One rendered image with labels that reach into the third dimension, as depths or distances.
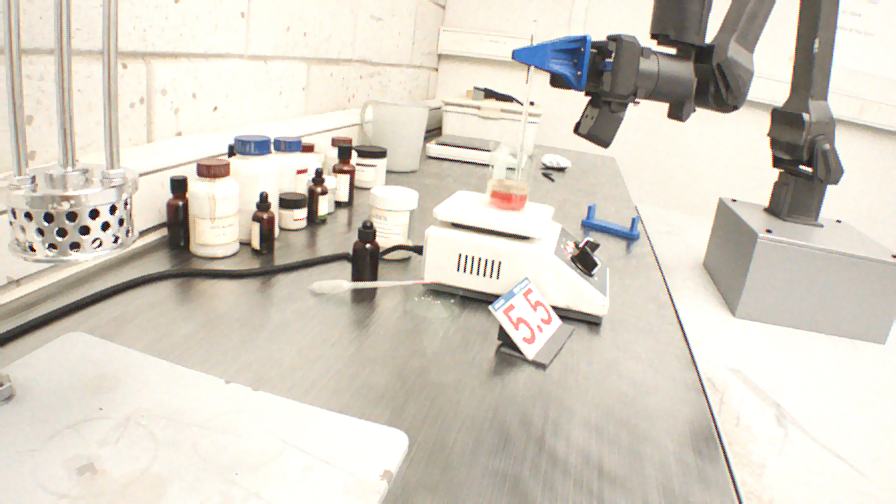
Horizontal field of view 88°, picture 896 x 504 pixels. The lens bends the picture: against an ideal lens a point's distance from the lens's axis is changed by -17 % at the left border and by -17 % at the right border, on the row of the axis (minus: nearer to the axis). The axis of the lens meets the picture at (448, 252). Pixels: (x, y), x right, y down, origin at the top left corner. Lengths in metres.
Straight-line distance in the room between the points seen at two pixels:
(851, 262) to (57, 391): 0.78
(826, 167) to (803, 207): 0.06
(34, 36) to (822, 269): 0.89
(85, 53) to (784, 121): 0.85
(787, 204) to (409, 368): 0.56
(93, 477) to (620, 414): 0.36
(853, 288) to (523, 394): 0.45
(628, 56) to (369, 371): 0.36
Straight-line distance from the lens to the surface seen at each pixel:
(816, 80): 0.79
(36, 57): 0.67
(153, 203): 0.73
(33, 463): 0.37
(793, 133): 0.78
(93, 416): 0.40
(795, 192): 0.81
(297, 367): 0.45
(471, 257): 0.57
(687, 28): 0.65
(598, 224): 0.95
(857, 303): 0.75
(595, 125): 0.61
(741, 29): 0.70
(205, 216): 0.65
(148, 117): 0.78
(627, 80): 0.54
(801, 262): 0.70
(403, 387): 0.43
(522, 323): 0.50
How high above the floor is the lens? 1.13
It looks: 19 degrees down
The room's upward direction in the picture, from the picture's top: 7 degrees clockwise
